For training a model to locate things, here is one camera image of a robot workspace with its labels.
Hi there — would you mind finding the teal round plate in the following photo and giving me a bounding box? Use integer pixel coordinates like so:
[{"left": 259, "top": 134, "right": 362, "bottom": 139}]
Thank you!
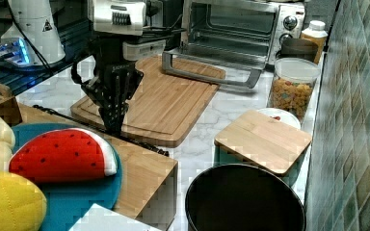
[{"left": 0, "top": 122, "right": 123, "bottom": 231}]

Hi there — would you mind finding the white bowl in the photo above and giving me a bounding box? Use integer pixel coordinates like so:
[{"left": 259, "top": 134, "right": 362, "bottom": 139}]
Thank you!
[{"left": 258, "top": 108, "right": 301, "bottom": 129}]

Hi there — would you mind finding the dark metal cup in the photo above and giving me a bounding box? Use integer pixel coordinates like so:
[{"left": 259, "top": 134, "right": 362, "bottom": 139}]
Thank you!
[{"left": 279, "top": 38, "right": 318, "bottom": 62}]

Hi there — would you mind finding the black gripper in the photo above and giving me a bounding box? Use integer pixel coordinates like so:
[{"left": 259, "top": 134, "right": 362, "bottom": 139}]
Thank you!
[{"left": 81, "top": 35, "right": 144, "bottom": 135}]

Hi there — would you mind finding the white paper sheet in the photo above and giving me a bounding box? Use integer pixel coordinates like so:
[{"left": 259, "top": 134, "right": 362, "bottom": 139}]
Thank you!
[{"left": 68, "top": 203, "right": 160, "bottom": 231}]

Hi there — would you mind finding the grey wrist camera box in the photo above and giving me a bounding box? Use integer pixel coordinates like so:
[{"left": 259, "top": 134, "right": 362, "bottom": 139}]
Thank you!
[{"left": 122, "top": 39, "right": 166, "bottom": 62}]

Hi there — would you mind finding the black round pot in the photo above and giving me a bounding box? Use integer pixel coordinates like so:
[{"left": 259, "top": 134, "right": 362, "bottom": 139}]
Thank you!
[{"left": 185, "top": 164, "right": 306, "bottom": 231}]

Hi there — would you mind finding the large bamboo cutting board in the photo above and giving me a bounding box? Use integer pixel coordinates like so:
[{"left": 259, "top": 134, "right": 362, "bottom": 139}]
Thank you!
[{"left": 70, "top": 55, "right": 226, "bottom": 148}]

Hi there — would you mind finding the grey oven door handle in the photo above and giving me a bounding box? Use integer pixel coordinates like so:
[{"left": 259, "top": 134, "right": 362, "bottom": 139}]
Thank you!
[{"left": 161, "top": 51, "right": 263, "bottom": 90}]

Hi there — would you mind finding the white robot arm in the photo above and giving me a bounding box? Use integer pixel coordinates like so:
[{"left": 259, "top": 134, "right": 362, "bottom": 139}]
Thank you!
[{"left": 73, "top": 0, "right": 145, "bottom": 136}]

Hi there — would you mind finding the silver toaster oven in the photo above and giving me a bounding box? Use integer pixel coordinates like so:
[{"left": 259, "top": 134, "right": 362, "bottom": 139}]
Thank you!
[{"left": 179, "top": 0, "right": 305, "bottom": 68}]

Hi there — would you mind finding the red watermelon plush toy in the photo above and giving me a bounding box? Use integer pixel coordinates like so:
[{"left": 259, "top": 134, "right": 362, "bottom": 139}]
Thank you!
[{"left": 9, "top": 128, "right": 119, "bottom": 184}]

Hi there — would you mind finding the small light wooden board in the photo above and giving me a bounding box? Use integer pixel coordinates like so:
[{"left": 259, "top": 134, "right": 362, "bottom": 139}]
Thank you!
[{"left": 214, "top": 110, "right": 312, "bottom": 176}]

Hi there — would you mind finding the clear jar with cereal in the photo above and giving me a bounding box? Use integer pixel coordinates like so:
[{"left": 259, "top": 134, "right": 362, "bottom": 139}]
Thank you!
[{"left": 268, "top": 58, "right": 321, "bottom": 122}]

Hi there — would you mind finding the yellow plush toy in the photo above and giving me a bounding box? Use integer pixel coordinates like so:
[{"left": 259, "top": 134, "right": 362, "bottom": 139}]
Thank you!
[{"left": 0, "top": 171, "right": 47, "bottom": 231}]

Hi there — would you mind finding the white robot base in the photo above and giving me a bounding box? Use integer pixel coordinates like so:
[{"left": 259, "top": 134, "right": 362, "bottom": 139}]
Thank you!
[{"left": 0, "top": 0, "right": 66, "bottom": 67}]

